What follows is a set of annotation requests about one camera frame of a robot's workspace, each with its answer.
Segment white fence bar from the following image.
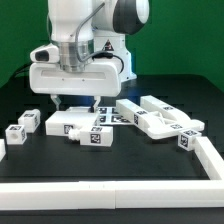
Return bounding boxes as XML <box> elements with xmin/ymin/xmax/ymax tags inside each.
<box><xmin>194</xmin><ymin>137</ymin><xmax>224</xmax><ymax>181</ymax></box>
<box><xmin>0</xmin><ymin>180</ymin><xmax>224</xmax><ymax>211</ymax></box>

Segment white right fence bar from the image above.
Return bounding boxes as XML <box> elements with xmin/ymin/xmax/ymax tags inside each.
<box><xmin>194</xmin><ymin>137</ymin><xmax>224</xmax><ymax>181</ymax></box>

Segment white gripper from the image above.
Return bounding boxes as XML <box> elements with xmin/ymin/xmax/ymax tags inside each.
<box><xmin>29</xmin><ymin>44</ymin><xmax>122</xmax><ymax>113</ymax></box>

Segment flat white tagged plate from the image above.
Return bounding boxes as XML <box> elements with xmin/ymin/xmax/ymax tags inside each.
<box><xmin>98</xmin><ymin>107</ymin><xmax>130</xmax><ymax>125</ymax></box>

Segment white fence piece left edge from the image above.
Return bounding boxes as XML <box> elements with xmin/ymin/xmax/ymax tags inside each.
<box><xmin>0</xmin><ymin>139</ymin><xmax>6</xmax><ymax>162</ymax></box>

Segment white front fence bar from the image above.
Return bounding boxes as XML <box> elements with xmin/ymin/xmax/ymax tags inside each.
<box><xmin>0</xmin><ymin>180</ymin><xmax>224</xmax><ymax>211</ymax></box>

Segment black cables at base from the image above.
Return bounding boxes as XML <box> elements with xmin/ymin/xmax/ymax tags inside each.
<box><xmin>12</xmin><ymin>63</ymin><xmax>33</xmax><ymax>79</ymax></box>

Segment small white cube block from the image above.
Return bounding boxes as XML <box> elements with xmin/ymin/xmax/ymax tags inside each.
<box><xmin>5</xmin><ymin>125</ymin><xmax>27</xmax><ymax>145</ymax></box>

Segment white chair back frame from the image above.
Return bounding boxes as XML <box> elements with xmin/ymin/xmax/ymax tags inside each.
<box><xmin>116</xmin><ymin>95</ymin><xmax>205</xmax><ymax>140</ymax></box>

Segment white chair seat block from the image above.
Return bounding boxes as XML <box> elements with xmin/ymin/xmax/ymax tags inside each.
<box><xmin>45</xmin><ymin>107</ymin><xmax>99</xmax><ymax>136</ymax></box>

